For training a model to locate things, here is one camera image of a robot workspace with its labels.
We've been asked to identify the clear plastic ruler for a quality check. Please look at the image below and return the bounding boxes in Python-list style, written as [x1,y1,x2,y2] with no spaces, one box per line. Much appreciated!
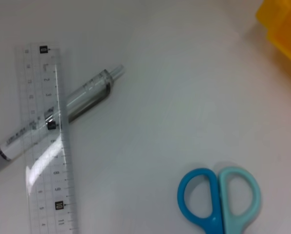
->
[15,42,79,234]

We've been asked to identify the blue handled scissors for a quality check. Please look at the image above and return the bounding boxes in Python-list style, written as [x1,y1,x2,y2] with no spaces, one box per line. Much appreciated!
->
[176,166,262,234]

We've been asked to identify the grey clear ballpoint pen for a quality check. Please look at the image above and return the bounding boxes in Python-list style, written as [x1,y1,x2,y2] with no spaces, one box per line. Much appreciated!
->
[0,63,125,180]

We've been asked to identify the yellow plastic bin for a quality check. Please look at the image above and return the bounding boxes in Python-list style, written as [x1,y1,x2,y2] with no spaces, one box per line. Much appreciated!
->
[255,0,291,85]

